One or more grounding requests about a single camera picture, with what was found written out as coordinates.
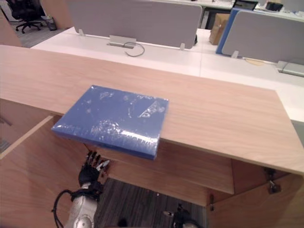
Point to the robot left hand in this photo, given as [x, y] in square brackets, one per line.
[89, 173]

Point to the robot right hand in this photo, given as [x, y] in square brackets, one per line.
[181, 213]

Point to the blue shrink-wrapped folder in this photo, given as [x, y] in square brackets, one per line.
[110, 121]

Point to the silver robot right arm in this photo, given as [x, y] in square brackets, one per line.
[191, 225]

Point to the metal cabinet door hinge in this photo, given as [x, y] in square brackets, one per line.
[273, 184]
[211, 202]

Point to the wooden left cabinet door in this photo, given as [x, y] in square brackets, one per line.
[35, 171]

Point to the wooden cabinet door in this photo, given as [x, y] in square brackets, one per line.
[256, 209]
[35, 171]

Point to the wooden right cabinet door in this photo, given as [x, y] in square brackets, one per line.
[256, 209]

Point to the light wooden office cabinet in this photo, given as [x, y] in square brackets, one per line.
[213, 114]

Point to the black office chair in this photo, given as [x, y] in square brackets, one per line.
[25, 12]

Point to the black mesh wastebasket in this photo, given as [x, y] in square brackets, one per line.
[50, 22]

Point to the plain grey desk divider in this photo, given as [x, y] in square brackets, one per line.
[135, 21]

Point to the brown cardboard box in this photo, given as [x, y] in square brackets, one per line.
[218, 28]

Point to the grey divider with blue edge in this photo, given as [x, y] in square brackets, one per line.
[266, 33]

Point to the dark laptop screen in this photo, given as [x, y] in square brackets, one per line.
[245, 4]

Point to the grey divider bracket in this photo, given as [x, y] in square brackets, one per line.
[182, 46]
[235, 54]
[81, 32]

